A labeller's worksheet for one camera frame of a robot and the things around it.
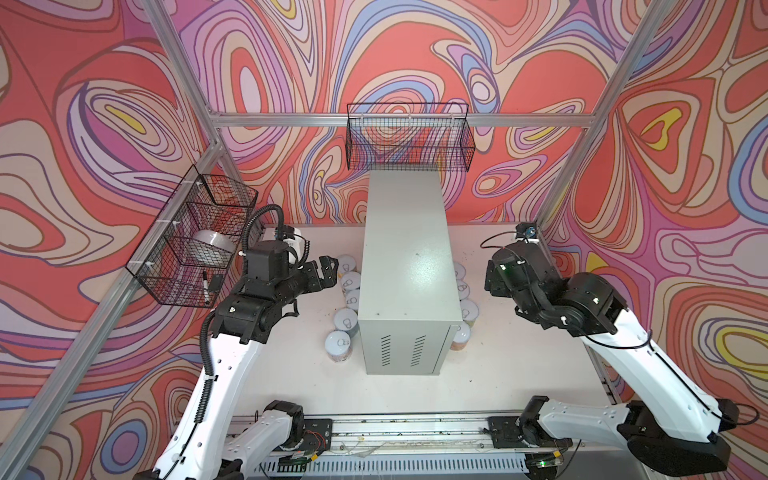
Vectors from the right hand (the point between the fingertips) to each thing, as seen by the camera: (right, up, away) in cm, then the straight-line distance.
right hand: (508, 274), depth 65 cm
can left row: (-34, -2, -2) cm, 35 cm away
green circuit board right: (+11, -46, +6) cm, 47 cm away
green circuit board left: (-51, -45, +6) cm, 68 cm away
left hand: (-41, +3, +4) cm, 42 cm away
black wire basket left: (-78, +3, +2) cm, 78 cm away
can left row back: (-36, +2, 0) cm, 36 cm away
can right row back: (-11, +1, -2) cm, 11 cm away
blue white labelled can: (-41, -22, +19) cm, 50 cm away
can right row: (-2, -13, +24) cm, 27 cm away
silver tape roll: (-69, +6, +5) cm, 69 cm away
